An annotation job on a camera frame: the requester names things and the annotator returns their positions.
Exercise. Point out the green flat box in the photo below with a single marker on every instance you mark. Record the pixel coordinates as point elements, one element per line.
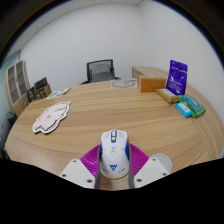
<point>195,105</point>

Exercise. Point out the dark brown cardboard box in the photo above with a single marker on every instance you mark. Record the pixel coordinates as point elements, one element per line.
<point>43,92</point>

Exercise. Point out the black mesh office chair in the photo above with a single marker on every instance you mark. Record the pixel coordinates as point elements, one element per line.
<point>89,68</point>

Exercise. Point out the white blue yellow computer mouse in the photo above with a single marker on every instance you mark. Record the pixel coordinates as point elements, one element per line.
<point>114,155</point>

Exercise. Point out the small dark brown box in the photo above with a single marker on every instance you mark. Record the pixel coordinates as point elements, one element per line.
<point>30,94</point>

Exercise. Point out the purple retail package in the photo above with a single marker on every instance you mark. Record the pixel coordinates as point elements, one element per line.
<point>176,77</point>

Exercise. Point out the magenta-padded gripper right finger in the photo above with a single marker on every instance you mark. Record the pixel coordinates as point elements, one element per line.
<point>141,165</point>

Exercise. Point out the small blue box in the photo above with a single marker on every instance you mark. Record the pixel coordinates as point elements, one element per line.
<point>183,110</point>

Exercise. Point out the green purple printed sheet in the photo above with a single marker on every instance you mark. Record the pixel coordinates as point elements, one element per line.
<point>58,93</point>

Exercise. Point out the round grey printed mat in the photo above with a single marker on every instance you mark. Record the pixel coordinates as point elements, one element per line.
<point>123,83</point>

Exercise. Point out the black product box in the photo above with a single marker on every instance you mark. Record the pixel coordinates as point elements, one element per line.
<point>40,83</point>

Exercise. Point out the orange-brown cardboard box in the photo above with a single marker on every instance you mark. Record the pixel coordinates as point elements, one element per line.
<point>151,84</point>

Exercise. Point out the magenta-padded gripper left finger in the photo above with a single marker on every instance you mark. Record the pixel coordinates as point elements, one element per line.
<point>88,165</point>

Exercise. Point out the black padded office chair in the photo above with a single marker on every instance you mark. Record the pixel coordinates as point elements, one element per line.
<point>6,133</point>

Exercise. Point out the wooden shelf unit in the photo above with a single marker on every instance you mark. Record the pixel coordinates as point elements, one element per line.
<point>16,86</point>

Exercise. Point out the grey backpack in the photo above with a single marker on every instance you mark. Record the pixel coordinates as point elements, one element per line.
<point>101,73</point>

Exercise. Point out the long tan box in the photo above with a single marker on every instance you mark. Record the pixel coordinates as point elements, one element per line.
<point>167,95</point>

